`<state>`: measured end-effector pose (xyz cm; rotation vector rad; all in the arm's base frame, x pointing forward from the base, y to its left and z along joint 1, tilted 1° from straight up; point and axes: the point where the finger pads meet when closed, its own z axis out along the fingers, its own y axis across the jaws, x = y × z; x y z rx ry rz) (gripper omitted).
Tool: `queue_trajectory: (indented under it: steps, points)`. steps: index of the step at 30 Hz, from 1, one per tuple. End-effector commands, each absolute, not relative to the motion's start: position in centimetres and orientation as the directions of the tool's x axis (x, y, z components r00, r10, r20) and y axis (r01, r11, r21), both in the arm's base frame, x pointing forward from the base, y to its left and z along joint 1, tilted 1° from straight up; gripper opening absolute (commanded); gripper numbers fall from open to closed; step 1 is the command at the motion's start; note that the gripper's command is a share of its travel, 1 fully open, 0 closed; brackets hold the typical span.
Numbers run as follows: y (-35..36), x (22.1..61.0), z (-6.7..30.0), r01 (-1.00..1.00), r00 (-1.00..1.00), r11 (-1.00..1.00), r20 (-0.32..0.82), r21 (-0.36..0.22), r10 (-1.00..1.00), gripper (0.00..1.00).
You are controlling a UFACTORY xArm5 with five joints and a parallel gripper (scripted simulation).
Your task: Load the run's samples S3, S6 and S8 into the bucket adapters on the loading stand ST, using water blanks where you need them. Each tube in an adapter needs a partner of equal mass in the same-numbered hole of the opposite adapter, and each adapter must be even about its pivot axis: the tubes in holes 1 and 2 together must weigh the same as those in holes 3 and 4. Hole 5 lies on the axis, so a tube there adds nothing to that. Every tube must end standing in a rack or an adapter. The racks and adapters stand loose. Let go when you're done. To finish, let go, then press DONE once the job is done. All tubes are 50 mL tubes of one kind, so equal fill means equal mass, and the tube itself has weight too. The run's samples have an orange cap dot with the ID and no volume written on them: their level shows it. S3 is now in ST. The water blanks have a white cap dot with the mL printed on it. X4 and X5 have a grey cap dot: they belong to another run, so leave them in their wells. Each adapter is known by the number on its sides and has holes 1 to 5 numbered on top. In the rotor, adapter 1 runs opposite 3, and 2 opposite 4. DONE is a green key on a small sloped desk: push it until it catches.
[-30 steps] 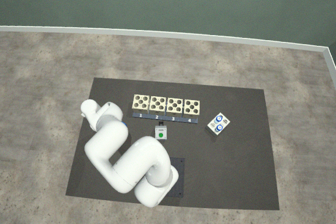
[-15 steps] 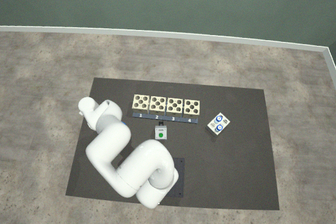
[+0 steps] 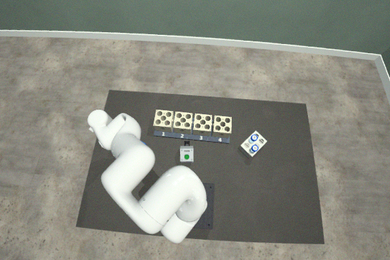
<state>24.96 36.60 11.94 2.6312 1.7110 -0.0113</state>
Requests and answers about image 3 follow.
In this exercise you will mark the cream block with round holes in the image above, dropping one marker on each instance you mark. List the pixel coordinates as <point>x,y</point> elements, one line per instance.
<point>182,122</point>
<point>202,124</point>
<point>164,120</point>
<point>222,126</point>

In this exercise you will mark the white tube rack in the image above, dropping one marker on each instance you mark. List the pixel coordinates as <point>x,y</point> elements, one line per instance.
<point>245,147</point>

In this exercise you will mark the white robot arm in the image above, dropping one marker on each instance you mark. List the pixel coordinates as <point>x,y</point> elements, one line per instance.
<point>179,187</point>

